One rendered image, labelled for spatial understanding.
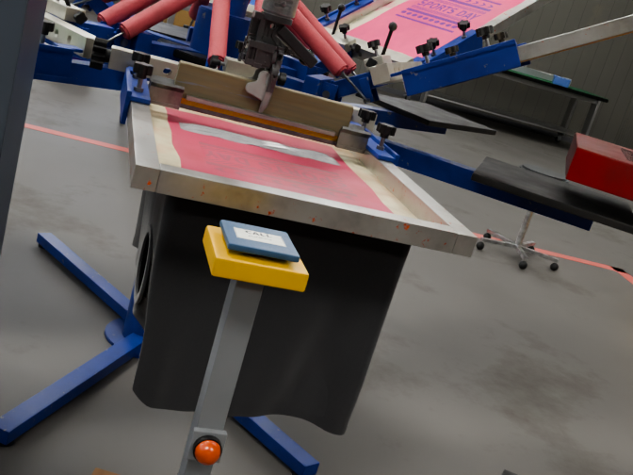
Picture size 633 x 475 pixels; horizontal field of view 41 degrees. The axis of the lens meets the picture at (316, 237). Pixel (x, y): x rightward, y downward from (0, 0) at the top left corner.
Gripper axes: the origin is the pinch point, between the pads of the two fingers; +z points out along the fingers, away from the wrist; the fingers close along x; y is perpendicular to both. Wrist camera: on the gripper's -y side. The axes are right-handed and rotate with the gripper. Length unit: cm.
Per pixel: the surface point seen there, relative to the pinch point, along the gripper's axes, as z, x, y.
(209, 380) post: 27, 80, 14
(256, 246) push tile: 6, 82, 13
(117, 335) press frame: 101, -82, 11
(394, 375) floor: 102, -86, -95
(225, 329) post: 19, 80, 14
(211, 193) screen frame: 6, 61, 17
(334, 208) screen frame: 4, 61, -3
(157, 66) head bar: 0.1, -21.1, 22.8
